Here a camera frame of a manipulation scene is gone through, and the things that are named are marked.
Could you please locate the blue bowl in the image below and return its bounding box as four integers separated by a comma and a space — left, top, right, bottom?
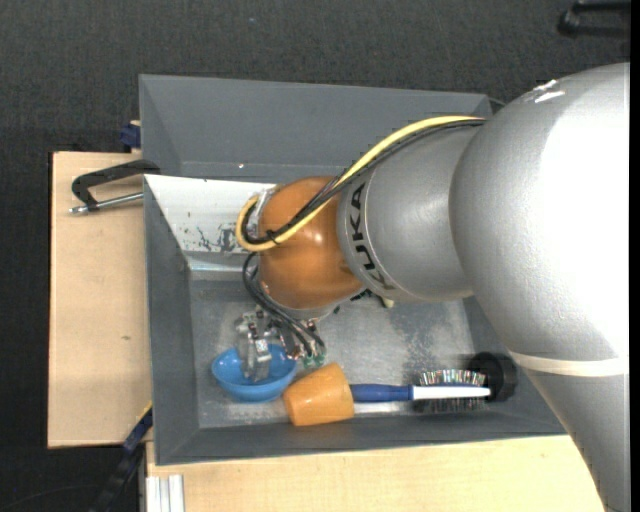
210, 346, 298, 404

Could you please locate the blue and white brush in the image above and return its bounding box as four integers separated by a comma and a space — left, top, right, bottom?
349, 368, 494, 414

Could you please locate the black round cap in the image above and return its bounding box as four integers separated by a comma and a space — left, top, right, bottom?
466, 351, 519, 403

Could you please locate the grey metal bin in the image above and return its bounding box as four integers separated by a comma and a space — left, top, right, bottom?
137, 73, 569, 467

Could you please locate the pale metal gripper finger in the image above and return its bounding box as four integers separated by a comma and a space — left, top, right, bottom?
253, 339, 274, 384
240, 337, 258, 381

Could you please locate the pale brown flat board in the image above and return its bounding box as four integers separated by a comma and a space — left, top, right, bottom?
47, 151, 154, 449

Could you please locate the orange cup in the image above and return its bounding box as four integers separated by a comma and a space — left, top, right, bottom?
282, 362, 357, 428

